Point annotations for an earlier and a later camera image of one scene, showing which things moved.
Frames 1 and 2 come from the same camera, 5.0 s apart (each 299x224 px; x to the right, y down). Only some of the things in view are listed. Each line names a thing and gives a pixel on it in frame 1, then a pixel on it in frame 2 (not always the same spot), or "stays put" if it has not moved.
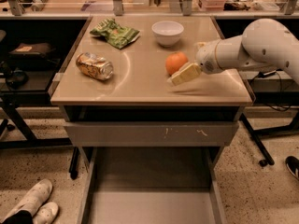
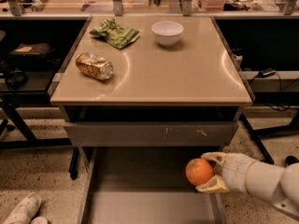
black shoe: x=292 y=164 stays put
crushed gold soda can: x=93 y=65 stays put
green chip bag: x=113 y=34 stays put
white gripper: x=206 y=58 -> x=235 y=173
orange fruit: x=174 y=62 -> x=198 y=171
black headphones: x=17 y=79 stays put
